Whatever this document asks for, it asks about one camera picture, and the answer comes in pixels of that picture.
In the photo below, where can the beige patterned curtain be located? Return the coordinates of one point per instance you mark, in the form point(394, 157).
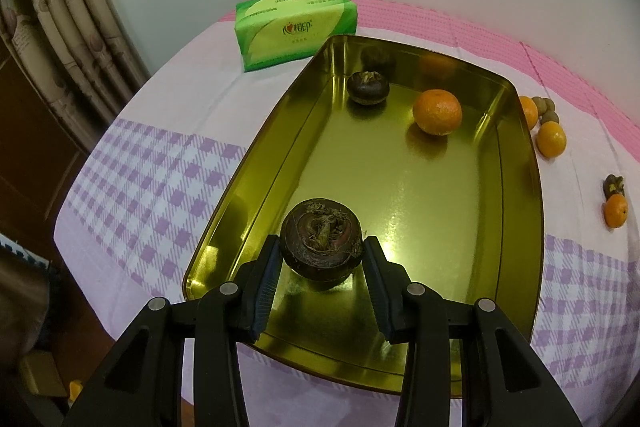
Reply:
point(75, 32)

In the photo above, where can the gold metal tray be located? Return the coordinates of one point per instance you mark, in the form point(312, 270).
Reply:
point(400, 207)

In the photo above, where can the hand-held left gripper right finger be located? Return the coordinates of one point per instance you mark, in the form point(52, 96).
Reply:
point(376, 288)

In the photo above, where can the brown cloth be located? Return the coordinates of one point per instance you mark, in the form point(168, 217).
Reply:
point(25, 302)

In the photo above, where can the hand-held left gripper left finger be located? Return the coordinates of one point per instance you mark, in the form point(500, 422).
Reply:
point(265, 288)

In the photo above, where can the small dark water chestnut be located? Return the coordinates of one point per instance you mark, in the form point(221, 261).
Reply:
point(368, 88)
point(614, 185)

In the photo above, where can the brown wooden cabinet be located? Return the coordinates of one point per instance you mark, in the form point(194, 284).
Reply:
point(30, 147)

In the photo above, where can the large dark water chestnut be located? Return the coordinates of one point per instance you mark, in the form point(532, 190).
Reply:
point(320, 232)

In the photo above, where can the small yellow object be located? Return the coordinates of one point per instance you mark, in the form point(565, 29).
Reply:
point(75, 390)

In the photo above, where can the green tissue pack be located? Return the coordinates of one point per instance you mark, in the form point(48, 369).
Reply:
point(295, 29)

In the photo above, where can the brown longan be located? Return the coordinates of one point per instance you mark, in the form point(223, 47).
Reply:
point(551, 117)
point(536, 102)
point(548, 105)

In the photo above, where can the orange tangerine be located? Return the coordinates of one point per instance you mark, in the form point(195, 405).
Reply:
point(551, 140)
point(437, 112)
point(529, 113)
point(616, 211)

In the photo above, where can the tan box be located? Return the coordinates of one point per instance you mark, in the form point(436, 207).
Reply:
point(42, 372)

